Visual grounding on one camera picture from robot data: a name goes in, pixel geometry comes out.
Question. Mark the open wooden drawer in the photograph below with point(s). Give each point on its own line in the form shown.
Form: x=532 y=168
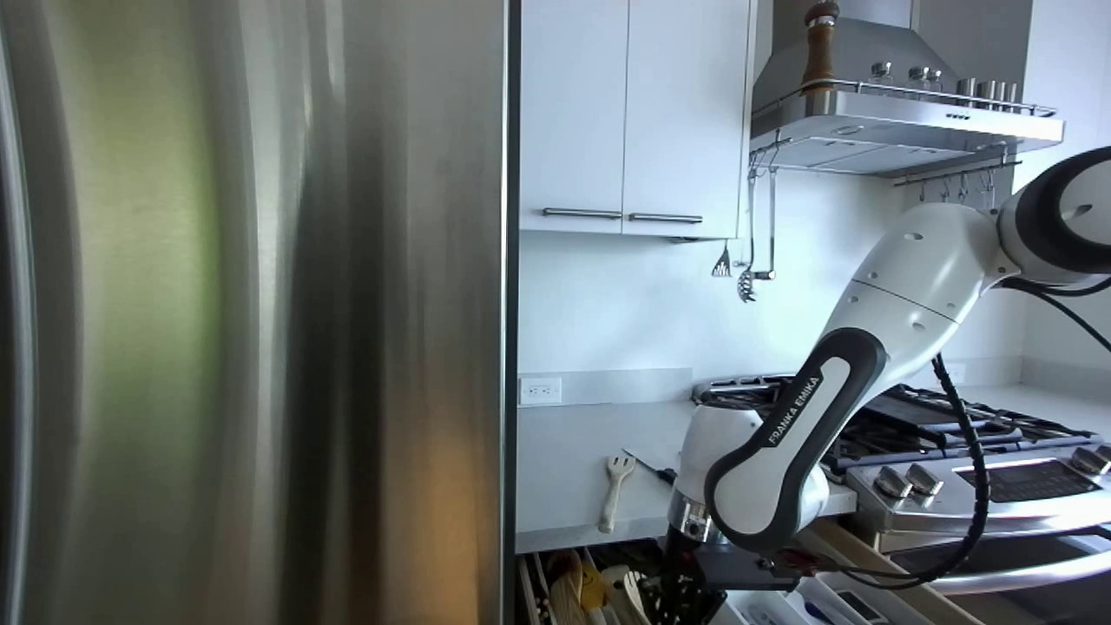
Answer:
x=618 y=577

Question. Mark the yellow smiley spatula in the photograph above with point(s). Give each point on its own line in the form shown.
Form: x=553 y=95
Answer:
x=589 y=587

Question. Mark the white drawer cutlery organizer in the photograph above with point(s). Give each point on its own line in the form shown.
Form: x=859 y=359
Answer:
x=816 y=602

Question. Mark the stainless steel refrigerator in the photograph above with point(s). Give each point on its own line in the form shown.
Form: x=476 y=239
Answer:
x=253 y=312

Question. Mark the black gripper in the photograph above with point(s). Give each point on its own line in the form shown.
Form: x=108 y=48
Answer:
x=692 y=557

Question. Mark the white upper cabinets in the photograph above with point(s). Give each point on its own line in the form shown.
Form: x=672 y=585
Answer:
x=632 y=115

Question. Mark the wooden pepper mill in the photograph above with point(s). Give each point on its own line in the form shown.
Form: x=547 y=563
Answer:
x=819 y=25

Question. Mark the stainless steel stove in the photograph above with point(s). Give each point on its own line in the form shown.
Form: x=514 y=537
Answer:
x=903 y=479

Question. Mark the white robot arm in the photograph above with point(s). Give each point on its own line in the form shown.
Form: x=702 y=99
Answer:
x=753 y=478

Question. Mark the stainless steel range hood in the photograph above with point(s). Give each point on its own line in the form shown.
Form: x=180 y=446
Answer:
x=918 y=85

